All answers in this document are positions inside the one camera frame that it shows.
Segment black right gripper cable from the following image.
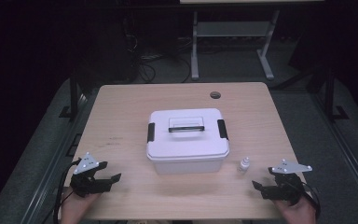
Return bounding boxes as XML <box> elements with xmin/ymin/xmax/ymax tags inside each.
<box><xmin>301</xmin><ymin>181</ymin><xmax>322</xmax><ymax>222</ymax></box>

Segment person's right hand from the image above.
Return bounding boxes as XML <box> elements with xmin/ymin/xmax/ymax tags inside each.
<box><xmin>273</xmin><ymin>196</ymin><xmax>317</xmax><ymax>224</ymax></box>

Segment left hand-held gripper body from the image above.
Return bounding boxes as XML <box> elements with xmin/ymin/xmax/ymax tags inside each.
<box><xmin>69</xmin><ymin>152</ymin><xmax>113</xmax><ymax>198</ymax></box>

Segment grey metal desk frame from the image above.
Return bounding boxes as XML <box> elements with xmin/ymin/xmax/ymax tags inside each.
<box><xmin>190</xmin><ymin>9</ymin><xmax>281</xmax><ymax>81</ymax></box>

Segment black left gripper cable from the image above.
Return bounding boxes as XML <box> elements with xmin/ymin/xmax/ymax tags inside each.
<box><xmin>52</xmin><ymin>158</ymin><xmax>82</xmax><ymax>224</ymax></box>

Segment tangle of floor cables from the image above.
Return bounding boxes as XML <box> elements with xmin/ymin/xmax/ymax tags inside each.
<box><xmin>127</xmin><ymin>34</ymin><xmax>194</xmax><ymax>84</ymax></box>

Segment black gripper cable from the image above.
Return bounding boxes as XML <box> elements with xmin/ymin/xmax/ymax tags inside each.
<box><xmin>301</xmin><ymin>181</ymin><xmax>322</xmax><ymax>222</ymax></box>
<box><xmin>52</xmin><ymin>158</ymin><xmax>82</xmax><ymax>224</ymax></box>

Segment white box lid black latches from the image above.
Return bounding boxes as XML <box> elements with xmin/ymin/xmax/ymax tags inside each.
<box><xmin>145</xmin><ymin>107</ymin><xmax>230</xmax><ymax>161</ymax></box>

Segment aluminium floor rail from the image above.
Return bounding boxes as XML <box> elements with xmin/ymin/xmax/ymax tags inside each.
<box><xmin>310</xmin><ymin>92</ymin><xmax>358</xmax><ymax>216</ymax></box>
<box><xmin>20</xmin><ymin>92</ymin><xmax>90</xmax><ymax>224</ymax></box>

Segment black metal post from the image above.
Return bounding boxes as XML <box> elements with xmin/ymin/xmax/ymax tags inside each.
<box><xmin>322</xmin><ymin>68</ymin><xmax>350</xmax><ymax>122</ymax></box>
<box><xmin>59</xmin><ymin>68</ymin><xmax>82</xmax><ymax>119</ymax></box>

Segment small white dropper bottle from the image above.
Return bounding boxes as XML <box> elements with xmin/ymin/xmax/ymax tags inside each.
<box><xmin>238</xmin><ymin>157</ymin><xmax>251</xmax><ymax>174</ymax></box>

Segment white plastic storage box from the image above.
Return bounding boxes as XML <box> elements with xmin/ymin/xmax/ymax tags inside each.
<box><xmin>147</xmin><ymin>148</ymin><xmax>230</xmax><ymax>175</ymax></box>

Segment person's left hand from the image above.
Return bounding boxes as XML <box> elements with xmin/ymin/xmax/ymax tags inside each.
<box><xmin>60</xmin><ymin>189</ymin><xmax>99</xmax><ymax>224</ymax></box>

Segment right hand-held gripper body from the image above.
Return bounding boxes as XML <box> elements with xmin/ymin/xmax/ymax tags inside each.
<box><xmin>260</xmin><ymin>159</ymin><xmax>313</xmax><ymax>206</ymax></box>

